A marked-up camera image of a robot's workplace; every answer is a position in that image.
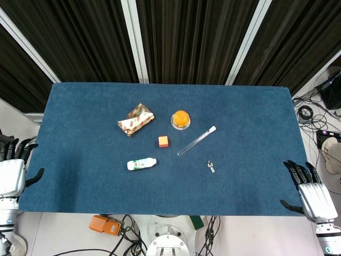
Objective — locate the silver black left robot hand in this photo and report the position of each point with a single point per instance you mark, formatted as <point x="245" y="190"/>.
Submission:
<point x="10" y="176"/>

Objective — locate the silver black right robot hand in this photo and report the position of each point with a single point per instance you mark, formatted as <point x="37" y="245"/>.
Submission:
<point x="317" y="198"/>

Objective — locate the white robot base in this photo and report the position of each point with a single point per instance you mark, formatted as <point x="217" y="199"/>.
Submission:
<point x="170" y="240"/>

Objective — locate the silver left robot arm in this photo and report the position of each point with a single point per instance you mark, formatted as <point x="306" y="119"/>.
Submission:
<point x="6" y="216"/>

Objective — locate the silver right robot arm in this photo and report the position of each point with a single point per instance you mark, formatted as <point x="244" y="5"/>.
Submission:
<point x="329" y="240"/>

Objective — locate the beige cap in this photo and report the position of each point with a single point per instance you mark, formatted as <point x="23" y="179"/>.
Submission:
<point x="330" y="156"/>

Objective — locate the black electronic device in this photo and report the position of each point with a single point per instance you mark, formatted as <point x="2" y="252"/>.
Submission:
<point x="323" y="134"/>

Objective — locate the blue table cloth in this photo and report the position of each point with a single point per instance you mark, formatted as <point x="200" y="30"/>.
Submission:
<point x="93" y="186"/>

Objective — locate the dark pleated curtain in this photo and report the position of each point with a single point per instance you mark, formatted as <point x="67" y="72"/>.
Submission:
<point x="80" y="40"/>
<point x="293" y="40"/>
<point x="21" y="85"/>
<point x="191" y="40"/>

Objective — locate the black bag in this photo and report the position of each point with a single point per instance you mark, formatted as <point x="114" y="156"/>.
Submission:
<point x="333" y="93"/>

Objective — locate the orange foot pedal box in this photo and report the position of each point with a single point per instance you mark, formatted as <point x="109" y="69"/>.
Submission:
<point x="105" y="225"/>

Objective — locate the green flat object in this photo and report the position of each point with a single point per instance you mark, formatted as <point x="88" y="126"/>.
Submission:
<point x="197" y="222"/>

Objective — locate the white green plastic bottle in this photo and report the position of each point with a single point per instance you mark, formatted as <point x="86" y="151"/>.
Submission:
<point x="141" y="163"/>

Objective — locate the glass test tube white cap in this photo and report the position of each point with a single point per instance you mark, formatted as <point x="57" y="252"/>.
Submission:
<point x="197" y="140"/>

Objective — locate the crumpled snack package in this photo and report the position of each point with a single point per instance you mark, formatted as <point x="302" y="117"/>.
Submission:
<point x="136" y="121"/>

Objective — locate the orange yellow wooden cube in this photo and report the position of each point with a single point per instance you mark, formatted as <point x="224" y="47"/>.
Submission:
<point x="163" y="141"/>

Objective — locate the orange fruit jelly cup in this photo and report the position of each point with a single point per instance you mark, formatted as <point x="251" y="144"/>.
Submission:
<point x="180" y="119"/>

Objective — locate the white frame post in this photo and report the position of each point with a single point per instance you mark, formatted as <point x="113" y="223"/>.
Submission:
<point x="29" y="50"/>
<point x="247" y="42"/>
<point x="136" y="40"/>

